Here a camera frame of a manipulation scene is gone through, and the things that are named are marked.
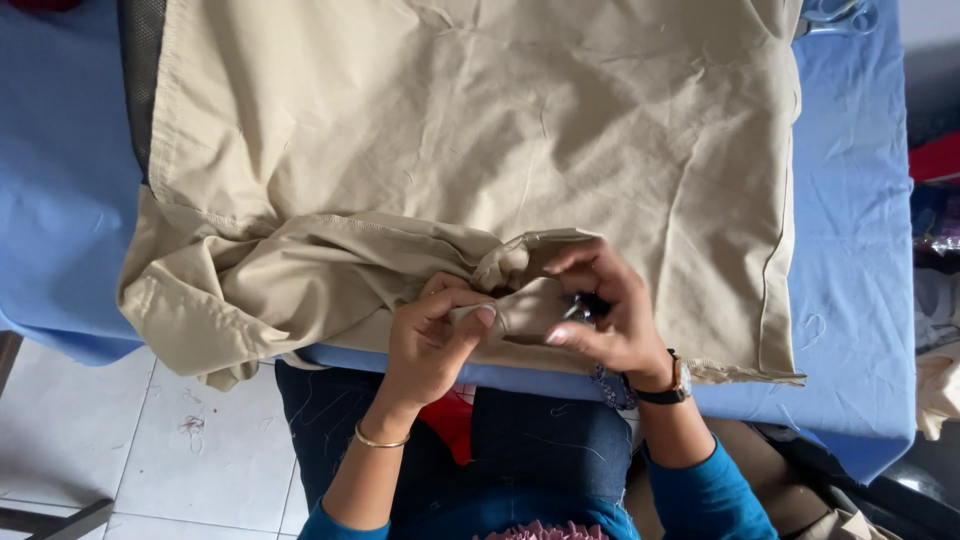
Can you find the person's right hand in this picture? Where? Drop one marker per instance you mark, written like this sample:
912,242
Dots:
626,322

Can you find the person's left hand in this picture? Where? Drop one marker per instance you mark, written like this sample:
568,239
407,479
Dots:
420,352

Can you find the small dark thread snips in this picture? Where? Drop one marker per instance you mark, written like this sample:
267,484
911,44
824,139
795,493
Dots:
583,307

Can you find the beige khaki garment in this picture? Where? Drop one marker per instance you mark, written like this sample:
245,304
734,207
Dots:
465,135

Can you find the blue patterned cloth scrap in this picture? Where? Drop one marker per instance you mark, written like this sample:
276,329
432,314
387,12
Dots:
609,390

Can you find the thin gold bangle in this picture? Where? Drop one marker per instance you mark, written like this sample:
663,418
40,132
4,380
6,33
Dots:
379,444

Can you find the person's blue jeans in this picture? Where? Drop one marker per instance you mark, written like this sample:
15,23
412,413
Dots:
540,442

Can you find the person's blue long-sleeved top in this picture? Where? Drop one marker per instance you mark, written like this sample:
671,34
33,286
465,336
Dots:
705,502

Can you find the pink ruffled fabric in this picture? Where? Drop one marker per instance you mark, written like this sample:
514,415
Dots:
544,532

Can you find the blue table cloth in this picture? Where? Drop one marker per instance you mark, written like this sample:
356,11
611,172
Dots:
847,247

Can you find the reddish thread clump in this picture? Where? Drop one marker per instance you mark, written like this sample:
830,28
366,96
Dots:
193,427

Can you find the heap of mixed cloths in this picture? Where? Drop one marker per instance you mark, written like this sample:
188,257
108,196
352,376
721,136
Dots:
937,225

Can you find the black chair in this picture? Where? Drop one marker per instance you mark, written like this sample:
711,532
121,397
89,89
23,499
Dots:
904,501

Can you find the black mesh fabric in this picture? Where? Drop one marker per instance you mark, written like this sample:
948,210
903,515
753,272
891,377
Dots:
141,75

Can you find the dark table leg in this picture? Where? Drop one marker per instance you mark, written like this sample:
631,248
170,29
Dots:
7,360

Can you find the dark red cloth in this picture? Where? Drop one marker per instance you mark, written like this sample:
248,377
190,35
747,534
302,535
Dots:
45,4

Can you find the dark metal stool frame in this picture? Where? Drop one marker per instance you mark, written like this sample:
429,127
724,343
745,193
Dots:
52,521

